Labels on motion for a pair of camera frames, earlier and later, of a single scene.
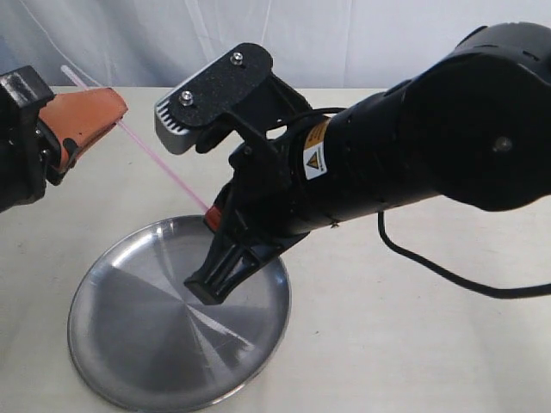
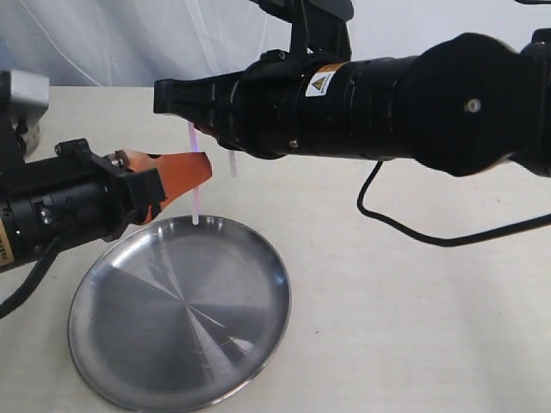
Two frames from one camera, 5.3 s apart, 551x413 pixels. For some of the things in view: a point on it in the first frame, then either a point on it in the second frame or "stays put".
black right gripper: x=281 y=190 → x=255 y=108
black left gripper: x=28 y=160 → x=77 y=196
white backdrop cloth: x=317 y=44 stays put
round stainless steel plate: x=140 y=336 stays put
